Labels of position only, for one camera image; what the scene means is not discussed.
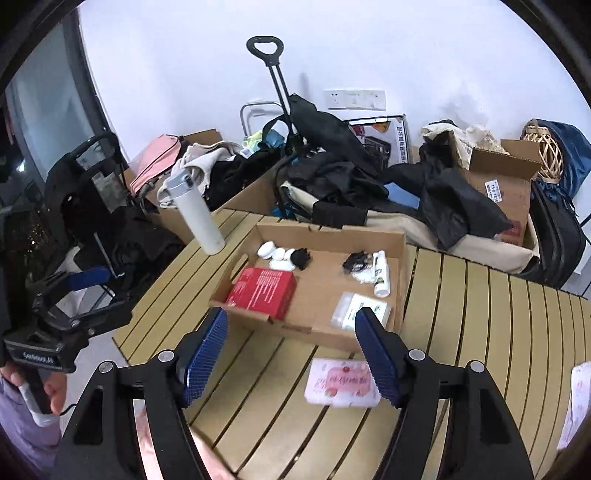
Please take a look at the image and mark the pink white blister pack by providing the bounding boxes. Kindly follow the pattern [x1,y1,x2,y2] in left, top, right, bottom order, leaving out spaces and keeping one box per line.
[305,357,382,409]

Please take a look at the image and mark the shallow cardboard tray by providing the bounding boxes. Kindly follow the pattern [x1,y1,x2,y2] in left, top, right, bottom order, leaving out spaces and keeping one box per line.
[209,222,408,354]

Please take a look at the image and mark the beige hoodie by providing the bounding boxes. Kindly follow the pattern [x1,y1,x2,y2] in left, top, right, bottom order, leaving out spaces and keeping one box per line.
[157,142,238,204]

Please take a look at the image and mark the black trolley handle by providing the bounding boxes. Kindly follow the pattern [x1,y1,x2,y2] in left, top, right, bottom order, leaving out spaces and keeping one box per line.
[246,36,296,139]

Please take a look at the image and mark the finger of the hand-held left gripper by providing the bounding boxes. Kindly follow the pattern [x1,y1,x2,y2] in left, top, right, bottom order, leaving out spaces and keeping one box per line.
[68,300,136,334]
[28,269,112,301]

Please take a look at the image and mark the pink backpack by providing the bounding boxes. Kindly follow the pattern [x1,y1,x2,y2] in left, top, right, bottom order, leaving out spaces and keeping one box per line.
[129,135,184,197]

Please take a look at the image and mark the person's left forearm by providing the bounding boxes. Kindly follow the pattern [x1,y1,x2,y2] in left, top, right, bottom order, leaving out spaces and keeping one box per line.
[0,378,63,472]

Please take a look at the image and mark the white spray bottle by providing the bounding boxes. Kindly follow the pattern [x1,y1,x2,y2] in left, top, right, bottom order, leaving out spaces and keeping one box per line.
[373,250,391,297]

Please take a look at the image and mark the black cable bundle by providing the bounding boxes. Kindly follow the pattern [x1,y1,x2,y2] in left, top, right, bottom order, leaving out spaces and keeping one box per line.
[342,250,375,273]

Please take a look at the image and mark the blue bag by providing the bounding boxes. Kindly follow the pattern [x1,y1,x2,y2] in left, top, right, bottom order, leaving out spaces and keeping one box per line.
[538,121,591,204]

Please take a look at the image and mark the black trolley bag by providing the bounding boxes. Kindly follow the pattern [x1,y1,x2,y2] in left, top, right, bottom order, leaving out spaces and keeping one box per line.
[288,93,370,171]

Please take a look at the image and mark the olive slatted folding table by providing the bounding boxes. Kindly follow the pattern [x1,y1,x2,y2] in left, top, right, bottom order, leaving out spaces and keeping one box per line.
[112,208,591,480]

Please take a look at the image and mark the white paper slips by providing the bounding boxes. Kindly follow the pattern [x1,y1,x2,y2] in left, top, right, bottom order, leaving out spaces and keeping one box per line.
[556,362,591,450]

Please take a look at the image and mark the clear plastic swab box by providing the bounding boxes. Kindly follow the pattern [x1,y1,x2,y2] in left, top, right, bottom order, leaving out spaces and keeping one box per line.
[330,292,393,330]

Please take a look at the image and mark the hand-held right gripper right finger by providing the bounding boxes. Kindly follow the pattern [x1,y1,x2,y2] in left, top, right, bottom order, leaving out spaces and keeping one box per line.
[355,307,536,480]

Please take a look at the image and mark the glass door black frame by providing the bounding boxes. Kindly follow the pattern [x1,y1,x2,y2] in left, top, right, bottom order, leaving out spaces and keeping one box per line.
[0,9,121,185]

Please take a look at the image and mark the black clothes pile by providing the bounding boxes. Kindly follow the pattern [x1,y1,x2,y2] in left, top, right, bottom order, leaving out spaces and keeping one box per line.
[277,152,513,250]

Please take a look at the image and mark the person's left hand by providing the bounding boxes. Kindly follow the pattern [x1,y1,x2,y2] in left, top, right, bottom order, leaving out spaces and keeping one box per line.
[0,361,71,418]

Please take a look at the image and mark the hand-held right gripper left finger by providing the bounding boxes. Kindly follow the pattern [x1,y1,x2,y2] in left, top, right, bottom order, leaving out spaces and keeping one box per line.
[50,307,230,480]

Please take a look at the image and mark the black suitcase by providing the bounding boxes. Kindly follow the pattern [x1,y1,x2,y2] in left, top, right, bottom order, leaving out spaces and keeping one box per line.
[529,182,587,287]

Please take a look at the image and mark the black stroller cart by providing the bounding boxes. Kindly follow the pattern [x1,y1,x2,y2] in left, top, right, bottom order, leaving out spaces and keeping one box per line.
[44,131,134,296]

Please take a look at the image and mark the white thermos bottle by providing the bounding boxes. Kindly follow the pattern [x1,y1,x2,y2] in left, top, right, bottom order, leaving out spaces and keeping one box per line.
[165,167,226,256]

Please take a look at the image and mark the wicker basket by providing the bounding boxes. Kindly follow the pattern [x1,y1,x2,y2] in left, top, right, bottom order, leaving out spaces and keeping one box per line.
[522,119,565,183]

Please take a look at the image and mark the white wall outlets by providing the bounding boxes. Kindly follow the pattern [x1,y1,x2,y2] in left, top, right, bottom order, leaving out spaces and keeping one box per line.
[323,89,386,110]

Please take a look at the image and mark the black clothing heap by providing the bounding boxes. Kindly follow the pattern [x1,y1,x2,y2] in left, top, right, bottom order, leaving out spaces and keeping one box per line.
[111,217,185,278]

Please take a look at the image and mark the white folding chair frame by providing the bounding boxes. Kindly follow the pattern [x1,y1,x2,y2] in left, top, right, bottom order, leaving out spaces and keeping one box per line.
[240,100,289,139]

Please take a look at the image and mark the open cardboard box red print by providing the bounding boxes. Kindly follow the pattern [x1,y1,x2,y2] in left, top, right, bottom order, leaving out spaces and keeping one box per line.
[450,131,543,247]

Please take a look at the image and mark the printed appliance box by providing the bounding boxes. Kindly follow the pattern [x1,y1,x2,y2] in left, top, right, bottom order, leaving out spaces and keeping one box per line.
[346,114,409,167]

